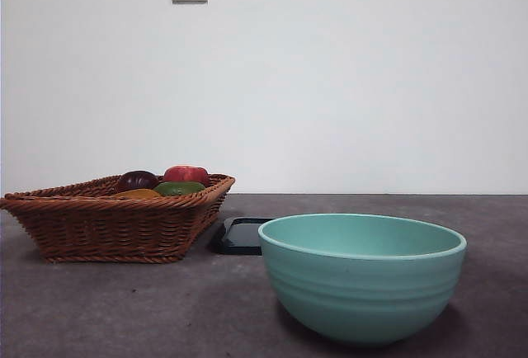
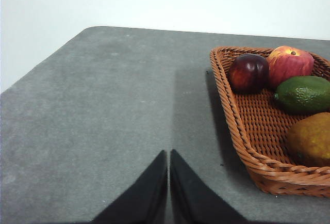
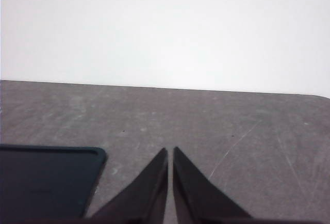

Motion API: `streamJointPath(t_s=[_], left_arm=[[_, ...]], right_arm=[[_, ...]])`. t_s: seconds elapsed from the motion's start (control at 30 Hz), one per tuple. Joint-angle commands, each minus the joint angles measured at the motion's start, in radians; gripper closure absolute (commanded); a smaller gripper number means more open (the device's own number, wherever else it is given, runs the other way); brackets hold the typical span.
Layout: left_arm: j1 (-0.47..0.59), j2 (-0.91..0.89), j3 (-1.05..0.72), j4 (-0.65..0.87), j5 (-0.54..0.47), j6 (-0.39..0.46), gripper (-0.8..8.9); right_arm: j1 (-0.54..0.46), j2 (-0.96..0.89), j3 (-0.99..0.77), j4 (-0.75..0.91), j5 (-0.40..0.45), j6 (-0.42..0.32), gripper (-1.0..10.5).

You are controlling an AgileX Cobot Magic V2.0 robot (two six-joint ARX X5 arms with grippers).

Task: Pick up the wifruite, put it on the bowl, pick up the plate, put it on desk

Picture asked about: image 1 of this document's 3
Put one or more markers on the red apple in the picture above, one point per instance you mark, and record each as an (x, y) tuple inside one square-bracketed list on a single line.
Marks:
[(185, 174)]

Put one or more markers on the dark purple plum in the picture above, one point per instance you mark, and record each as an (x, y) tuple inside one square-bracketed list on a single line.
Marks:
[(136, 180)]

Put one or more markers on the brown wicker basket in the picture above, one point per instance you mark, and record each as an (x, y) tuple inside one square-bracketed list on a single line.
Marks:
[(107, 230)]

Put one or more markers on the yellow-brown kiwi fruit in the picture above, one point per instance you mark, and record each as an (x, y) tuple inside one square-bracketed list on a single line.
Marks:
[(138, 194)]

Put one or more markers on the dark teal rectangular tray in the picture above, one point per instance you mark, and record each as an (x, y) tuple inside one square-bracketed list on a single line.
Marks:
[(239, 238)]

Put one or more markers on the mint green bowl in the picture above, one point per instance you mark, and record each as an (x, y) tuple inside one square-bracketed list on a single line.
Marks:
[(363, 292)]

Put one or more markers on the green avocado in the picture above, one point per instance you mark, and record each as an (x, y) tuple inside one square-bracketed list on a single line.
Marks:
[(179, 189)]

